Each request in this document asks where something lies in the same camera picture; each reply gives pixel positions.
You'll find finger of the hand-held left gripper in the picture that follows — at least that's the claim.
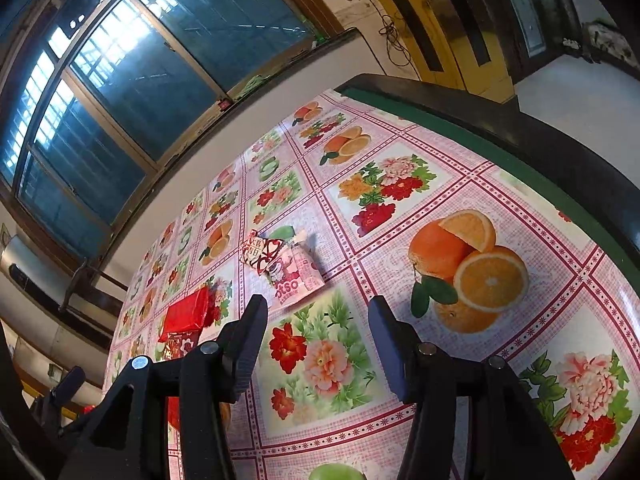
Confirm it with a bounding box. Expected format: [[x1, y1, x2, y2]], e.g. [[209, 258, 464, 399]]
[[47, 366, 86, 407]]

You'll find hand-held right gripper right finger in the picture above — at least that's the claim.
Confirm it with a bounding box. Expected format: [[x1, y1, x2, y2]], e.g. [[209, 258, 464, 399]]
[[368, 296, 576, 480]]

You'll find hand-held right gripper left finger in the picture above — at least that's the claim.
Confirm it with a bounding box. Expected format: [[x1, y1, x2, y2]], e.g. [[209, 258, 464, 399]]
[[60, 294, 269, 480]]

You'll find shiny red snack packet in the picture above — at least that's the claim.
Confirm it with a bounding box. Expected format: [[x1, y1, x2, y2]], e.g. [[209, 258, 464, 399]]
[[163, 287, 213, 336]]

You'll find pink snack packet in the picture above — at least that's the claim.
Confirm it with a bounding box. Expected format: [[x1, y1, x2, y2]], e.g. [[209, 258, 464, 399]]
[[265, 246, 326, 310]]

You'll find red white patterned snack packet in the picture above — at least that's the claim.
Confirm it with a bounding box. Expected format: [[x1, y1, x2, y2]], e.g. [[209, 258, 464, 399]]
[[239, 230, 286, 275]]

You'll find red flower print snack packet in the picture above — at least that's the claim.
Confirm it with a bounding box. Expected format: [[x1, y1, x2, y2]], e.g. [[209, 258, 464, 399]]
[[157, 329, 201, 362]]

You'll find floral fruit printed tablecloth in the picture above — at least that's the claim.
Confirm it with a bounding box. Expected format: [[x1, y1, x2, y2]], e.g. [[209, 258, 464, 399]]
[[102, 87, 640, 480]]

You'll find green plastic bag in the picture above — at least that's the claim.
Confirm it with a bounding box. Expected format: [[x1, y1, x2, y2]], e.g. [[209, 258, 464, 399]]
[[235, 75, 271, 100]]

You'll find large glass window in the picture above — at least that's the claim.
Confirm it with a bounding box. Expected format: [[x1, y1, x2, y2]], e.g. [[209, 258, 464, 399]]
[[0, 0, 333, 266]]

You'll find yellow door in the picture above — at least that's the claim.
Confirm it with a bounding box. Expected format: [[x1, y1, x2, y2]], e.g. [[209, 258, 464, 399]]
[[350, 0, 521, 106]]

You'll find dark green-edged table frame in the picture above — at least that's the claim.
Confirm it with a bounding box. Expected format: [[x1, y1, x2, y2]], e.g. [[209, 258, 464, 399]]
[[334, 74, 640, 283]]

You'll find black wall cable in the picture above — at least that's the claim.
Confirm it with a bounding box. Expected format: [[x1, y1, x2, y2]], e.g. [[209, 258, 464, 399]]
[[350, 0, 416, 68]]

